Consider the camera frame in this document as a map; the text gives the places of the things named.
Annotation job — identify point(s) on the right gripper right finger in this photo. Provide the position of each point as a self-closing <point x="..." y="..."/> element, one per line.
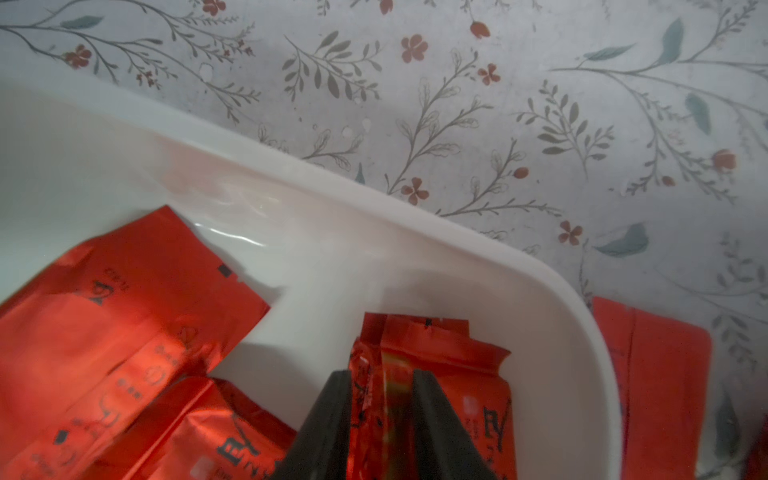
<point x="443" y="448"/>

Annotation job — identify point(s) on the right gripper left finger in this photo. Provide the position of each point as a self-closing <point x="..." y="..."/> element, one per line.
<point x="321" y="447"/>

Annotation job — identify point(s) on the red tea bag four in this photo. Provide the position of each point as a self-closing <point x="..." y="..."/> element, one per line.
<point x="199" y="428"/>

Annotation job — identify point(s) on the red tea bag three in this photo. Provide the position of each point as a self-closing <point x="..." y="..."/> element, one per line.
<point x="382" y="360"/>

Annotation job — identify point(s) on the red tea bag one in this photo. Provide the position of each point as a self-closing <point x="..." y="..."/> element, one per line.
<point x="662" y="370"/>

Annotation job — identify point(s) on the red tea bag five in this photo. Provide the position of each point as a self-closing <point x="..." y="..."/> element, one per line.
<point x="93" y="339"/>

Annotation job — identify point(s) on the white plastic storage box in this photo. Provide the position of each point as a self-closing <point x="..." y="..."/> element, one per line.
<point x="80" y="157"/>

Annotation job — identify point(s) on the red tea bag two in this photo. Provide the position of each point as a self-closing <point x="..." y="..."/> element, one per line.
<point x="757" y="462"/>

